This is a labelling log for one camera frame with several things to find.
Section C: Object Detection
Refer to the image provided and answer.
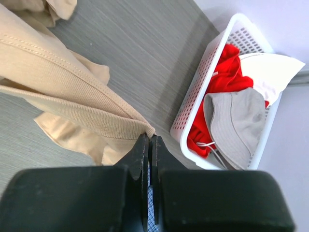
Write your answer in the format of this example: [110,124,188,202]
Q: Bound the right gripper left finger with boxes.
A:
[0,135,147,232]

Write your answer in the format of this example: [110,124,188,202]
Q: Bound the red garment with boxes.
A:
[187,44,269,157]

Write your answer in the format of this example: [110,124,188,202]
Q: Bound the white cloth in basket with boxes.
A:
[239,53,305,105]

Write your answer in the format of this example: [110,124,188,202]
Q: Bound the blue checkered shirt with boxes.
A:
[147,167,158,232]

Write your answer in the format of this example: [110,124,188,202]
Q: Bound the grey bucket hat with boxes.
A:
[203,88,266,170]

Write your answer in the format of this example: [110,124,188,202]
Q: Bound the right white plastic basket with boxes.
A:
[169,13,283,171]

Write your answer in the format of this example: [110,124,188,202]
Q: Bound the beige t-shirt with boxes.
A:
[0,0,155,165]

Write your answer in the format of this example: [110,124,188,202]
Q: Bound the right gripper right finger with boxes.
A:
[149,136,295,232]

